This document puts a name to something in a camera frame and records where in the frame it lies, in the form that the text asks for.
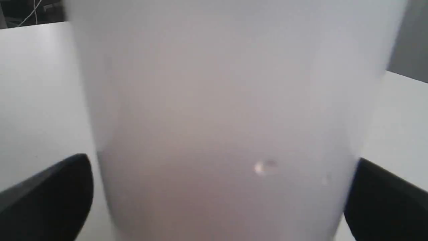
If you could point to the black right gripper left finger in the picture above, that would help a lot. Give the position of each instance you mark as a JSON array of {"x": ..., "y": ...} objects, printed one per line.
[{"x": 51, "y": 205}]

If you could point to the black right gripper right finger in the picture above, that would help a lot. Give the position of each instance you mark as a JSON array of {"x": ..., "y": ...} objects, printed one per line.
[{"x": 384, "y": 207}]

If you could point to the clear squeeze bottle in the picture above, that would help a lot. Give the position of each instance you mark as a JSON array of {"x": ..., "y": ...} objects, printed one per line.
[{"x": 230, "y": 120}]

